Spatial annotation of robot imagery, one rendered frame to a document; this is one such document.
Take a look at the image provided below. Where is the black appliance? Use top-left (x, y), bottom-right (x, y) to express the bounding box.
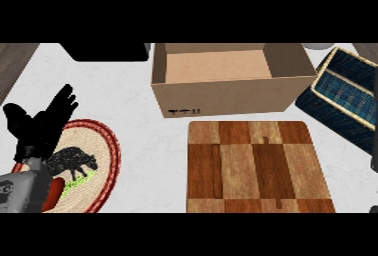
top-left (59, 43), bottom-right (151, 63)

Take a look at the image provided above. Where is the dark blue wicker basket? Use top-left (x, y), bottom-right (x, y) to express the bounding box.
top-left (294, 46), bottom-right (378, 156)

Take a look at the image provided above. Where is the pale grey round thing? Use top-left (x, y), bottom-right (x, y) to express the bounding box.
top-left (301, 43), bottom-right (337, 51)

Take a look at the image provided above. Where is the red oblong thing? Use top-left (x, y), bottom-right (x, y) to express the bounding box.
top-left (40, 176), bottom-right (66, 213)

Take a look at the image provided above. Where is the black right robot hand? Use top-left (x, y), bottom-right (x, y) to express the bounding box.
top-left (368, 68), bottom-right (378, 174)

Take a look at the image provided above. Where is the brown wooden cutting board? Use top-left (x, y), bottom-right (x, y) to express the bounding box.
top-left (184, 120), bottom-right (338, 214)

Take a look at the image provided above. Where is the oval woven placemat red rim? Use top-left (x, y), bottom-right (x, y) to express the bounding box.
top-left (10, 118), bottom-right (122, 214)

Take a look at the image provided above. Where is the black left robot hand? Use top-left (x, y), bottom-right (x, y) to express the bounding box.
top-left (1, 83), bottom-right (80, 164)

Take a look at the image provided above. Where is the open brown cardboard box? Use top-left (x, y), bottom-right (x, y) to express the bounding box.
top-left (149, 43), bottom-right (319, 119)

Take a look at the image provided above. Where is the dark brown wooden panel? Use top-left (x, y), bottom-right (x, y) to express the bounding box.
top-left (0, 43), bottom-right (41, 105)

